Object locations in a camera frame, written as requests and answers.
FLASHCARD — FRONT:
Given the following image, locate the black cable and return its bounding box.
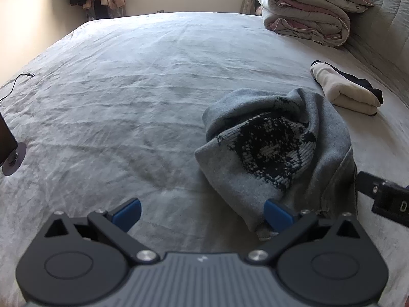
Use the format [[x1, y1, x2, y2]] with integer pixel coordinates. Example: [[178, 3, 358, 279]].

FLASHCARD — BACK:
[[0, 72, 35, 101]]

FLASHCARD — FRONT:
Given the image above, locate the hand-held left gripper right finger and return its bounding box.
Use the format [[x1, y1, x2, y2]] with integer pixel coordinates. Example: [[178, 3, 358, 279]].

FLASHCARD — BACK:
[[244, 199, 363, 266]]

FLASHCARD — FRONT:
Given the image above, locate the folded cream and black garment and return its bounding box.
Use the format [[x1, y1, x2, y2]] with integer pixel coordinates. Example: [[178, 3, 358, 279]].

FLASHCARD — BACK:
[[310, 60, 384, 116]]

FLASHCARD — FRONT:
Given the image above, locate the folded white and pink quilt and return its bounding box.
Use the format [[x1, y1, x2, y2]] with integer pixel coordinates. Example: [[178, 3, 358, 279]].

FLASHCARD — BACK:
[[256, 0, 351, 48]]

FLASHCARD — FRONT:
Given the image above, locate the grey quilted headboard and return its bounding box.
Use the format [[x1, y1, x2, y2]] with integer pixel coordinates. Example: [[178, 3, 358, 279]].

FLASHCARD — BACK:
[[343, 0, 409, 93]]

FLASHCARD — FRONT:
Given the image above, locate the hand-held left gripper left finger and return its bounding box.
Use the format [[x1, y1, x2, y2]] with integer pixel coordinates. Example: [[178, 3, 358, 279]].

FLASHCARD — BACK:
[[43, 198, 161, 265]]

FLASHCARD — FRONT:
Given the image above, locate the grey knit sweater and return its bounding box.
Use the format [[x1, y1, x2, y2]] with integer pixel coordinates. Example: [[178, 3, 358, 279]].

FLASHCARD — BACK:
[[194, 87, 358, 242]]

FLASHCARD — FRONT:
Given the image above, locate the bed with grey sheet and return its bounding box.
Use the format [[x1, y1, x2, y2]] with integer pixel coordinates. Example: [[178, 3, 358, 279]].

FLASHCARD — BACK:
[[0, 11, 409, 307]]

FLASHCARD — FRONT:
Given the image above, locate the black stand with round base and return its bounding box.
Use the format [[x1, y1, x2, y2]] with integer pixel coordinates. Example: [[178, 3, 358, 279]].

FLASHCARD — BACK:
[[0, 112, 28, 176]]

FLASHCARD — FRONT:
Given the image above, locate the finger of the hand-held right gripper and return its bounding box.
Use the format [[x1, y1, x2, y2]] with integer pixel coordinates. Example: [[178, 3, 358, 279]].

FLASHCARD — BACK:
[[356, 170, 382, 200]]

